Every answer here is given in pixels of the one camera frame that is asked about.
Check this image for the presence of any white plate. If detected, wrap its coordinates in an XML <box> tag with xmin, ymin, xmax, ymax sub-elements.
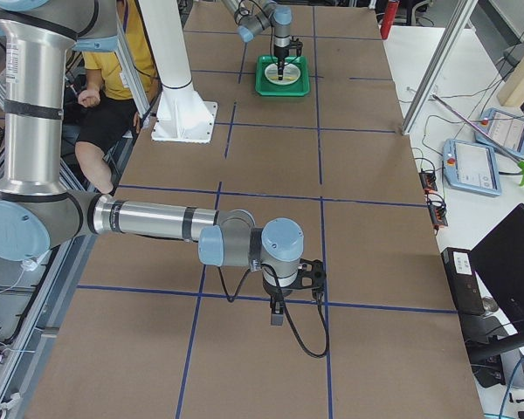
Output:
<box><xmin>264</xmin><ymin>64</ymin><xmax>300</xmax><ymax>86</ymax></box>

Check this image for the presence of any green plastic tray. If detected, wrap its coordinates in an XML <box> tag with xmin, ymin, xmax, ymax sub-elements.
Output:
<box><xmin>255</xmin><ymin>55</ymin><xmax>310</xmax><ymax>97</ymax></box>

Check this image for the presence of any red fire extinguisher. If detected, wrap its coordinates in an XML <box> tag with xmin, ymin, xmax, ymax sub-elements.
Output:
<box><xmin>380</xmin><ymin>0</ymin><xmax>399</xmax><ymax>40</ymax></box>

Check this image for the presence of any person in yellow shirt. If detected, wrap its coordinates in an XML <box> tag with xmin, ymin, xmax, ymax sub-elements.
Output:
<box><xmin>75</xmin><ymin>1</ymin><xmax>159</xmax><ymax>195</ymax></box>

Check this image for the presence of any upper orange black adapter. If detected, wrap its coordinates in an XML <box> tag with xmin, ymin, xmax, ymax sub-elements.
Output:
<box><xmin>419</xmin><ymin>170</ymin><xmax>438</xmax><ymax>192</ymax></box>

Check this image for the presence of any orange black adapter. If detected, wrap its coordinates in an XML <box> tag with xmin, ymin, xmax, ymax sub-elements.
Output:
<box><xmin>427</xmin><ymin>200</ymin><xmax>448</xmax><ymax>230</ymax></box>
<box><xmin>419</xmin><ymin>170</ymin><xmax>438</xmax><ymax>192</ymax></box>

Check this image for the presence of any black mini computer box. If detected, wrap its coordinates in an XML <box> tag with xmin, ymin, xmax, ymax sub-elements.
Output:
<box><xmin>441</xmin><ymin>247</ymin><xmax>485</xmax><ymax>316</ymax></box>

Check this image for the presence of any lower orange black adapter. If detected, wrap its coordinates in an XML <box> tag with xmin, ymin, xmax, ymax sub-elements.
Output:
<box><xmin>427</xmin><ymin>200</ymin><xmax>448</xmax><ymax>230</ymax></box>

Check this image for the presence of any near blue teach pendant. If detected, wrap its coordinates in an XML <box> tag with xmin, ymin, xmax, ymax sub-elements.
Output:
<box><xmin>443</xmin><ymin>139</ymin><xmax>502</xmax><ymax>196</ymax></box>

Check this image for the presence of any blue teach pendant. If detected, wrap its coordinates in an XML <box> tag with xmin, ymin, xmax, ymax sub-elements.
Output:
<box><xmin>443</xmin><ymin>139</ymin><xmax>502</xmax><ymax>196</ymax></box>
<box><xmin>479</xmin><ymin>107</ymin><xmax>524</xmax><ymax>157</ymax></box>

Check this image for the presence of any black monitor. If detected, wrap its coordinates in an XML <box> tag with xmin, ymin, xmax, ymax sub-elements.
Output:
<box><xmin>468</xmin><ymin>203</ymin><xmax>524</xmax><ymax>363</ymax></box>

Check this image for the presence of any far blue teach pendant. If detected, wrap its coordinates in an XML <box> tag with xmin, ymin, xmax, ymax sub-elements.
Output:
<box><xmin>479</xmin><ymin>107</ymin><xmax>524</xmax><ymax>157</ymax></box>

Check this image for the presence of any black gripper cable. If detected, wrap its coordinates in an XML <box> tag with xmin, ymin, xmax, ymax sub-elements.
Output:
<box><xmin>217</xmin><ymin>261</ymin><xmax>331</xmax><ymax>360</ymax></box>

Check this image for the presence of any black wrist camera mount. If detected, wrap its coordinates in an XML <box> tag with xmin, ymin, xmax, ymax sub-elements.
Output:
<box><xmin>290</xmin><ymin>258</ymin><xmax>327</xmax><ymax>303</ymax></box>

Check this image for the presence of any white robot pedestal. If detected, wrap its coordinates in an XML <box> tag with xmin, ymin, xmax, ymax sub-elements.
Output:
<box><xmin>139</xmin><ymin>0</ymin><xmax>217</xmax><ymax>144</ymax></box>

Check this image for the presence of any aluminium frame post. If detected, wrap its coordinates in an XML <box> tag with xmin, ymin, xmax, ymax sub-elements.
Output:
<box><xmin>401</xmin><ymin>0</ymin><xmax>479</xmax><ymax>134</ymax></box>

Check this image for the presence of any green handled reacher grabber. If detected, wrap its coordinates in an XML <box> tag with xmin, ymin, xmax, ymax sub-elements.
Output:
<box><xmin>431</xmin><ymin>94</ymin><xmax>524</xmax><ymax>187</ymax></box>

